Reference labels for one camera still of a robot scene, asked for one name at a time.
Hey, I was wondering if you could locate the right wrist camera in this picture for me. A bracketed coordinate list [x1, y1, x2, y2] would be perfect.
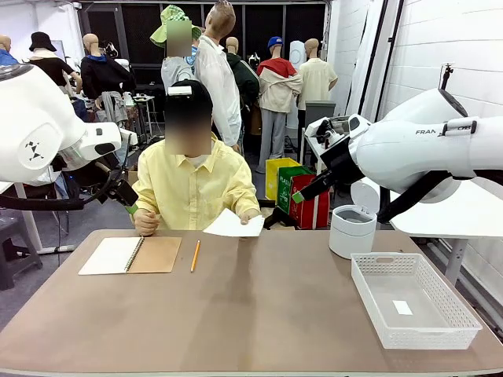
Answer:
[314, 117, 351, 146]

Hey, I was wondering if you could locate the kraft cover spiral notebook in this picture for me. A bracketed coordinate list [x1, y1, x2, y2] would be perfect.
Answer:
[77, 235, 183, 276]

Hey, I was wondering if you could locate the mannequin with blue cap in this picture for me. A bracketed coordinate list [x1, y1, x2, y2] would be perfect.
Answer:
[255, 36, 303, 174]

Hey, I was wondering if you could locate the metal cart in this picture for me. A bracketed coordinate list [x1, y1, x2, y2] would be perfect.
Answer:
[132, 93, 157, 141]

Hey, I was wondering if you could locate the right arm's black cable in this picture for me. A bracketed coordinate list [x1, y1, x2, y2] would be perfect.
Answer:
[376, 170, 453, 225]

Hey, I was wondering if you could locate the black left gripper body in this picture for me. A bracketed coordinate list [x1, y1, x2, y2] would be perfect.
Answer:
[102, 178, 139, 208]

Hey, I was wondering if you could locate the red recycling bag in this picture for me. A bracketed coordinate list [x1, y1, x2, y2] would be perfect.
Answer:
[289, 174, 331, 230]

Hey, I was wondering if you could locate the black baseball cap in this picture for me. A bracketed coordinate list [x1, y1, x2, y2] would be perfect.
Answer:
[167, 79, 214, 115]

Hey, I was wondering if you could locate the tall mannequin in white shirt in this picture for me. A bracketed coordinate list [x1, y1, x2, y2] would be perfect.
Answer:
[193, 0, 244, 154]

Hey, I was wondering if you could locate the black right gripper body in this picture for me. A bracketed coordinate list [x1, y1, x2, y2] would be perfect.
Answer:
[320, 137, 366, 185]

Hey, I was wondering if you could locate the small white table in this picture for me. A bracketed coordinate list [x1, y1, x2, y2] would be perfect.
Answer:
[303, 133, 327, 231]

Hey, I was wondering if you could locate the mannequin in dark green jacket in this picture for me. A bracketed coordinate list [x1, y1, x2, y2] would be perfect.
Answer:
[225, 36, 261, 137]

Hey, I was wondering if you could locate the green recycling bag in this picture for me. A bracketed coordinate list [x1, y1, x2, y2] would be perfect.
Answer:
[277, 165, 315, 215]

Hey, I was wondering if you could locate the left arm's black cable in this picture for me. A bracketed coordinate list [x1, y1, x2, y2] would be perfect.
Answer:
[0, 164, 125, 212]

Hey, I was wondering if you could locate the black floor stand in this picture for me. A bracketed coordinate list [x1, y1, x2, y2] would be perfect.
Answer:
[259, 198, 296, 231]

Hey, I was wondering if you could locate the mannequin with green checked hat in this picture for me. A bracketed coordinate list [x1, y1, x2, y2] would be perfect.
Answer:
[149, 4, 206, 93]

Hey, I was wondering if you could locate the white paper sheet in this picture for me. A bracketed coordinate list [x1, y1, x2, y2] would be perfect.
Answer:
[202, 207, 266, 239]

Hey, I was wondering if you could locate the white lidded trash can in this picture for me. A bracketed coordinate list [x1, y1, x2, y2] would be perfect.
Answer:
[329, 181, 380, 260]

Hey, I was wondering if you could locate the mannequin in blue shirt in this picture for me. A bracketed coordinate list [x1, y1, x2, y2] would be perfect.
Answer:
[0, 34, 20, 67]

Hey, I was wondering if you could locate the mannequin in black hoodie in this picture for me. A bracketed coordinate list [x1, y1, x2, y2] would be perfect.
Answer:
[80, 33, 138, 125]

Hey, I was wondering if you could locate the gray cabinet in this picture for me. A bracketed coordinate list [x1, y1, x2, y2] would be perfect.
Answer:
[304, 101, 337, 126]

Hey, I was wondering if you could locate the person in yellow shirt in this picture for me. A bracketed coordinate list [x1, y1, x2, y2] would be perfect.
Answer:
[131, 78, 261, 232]

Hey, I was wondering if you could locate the white tall appliance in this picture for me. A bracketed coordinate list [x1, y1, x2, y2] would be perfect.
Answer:
[288, 40, 307, 130]

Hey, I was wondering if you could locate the person's right hand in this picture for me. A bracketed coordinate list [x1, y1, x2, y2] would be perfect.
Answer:
[132, 207, 161, 237]

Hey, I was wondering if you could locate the white desk with metal legs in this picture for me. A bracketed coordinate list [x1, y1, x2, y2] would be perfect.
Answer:
[0, 180, 75, 255]

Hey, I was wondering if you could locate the mannequin with black bucket hat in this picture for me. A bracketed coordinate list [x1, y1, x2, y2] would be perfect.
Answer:
[28, 31, 83, 97]

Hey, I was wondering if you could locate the large white table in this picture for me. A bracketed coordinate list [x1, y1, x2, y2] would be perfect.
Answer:
[351, 172, 503, 287]

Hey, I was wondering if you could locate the small black tripod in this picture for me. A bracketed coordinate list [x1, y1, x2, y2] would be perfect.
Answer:
[439, 61, 457, 91]

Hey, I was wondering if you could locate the mannequin in cream shirt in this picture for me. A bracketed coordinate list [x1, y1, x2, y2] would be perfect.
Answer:
[296, 38, 339, 112]

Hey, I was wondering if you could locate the yellow recycling bag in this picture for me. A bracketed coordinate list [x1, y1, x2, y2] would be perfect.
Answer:
[265, 157, 302, 201]

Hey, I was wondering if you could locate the arm's black cable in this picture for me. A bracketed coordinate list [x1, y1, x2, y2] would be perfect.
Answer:
[0, 164, 125, 212]
[376, 170, 453, 225]

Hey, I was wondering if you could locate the whiteboard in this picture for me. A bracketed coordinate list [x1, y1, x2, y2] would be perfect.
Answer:
[50, 38, 68, 62]

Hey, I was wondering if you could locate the white perforated plastic basket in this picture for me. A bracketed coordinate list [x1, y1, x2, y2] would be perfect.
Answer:
[351, 252, 483, 350]

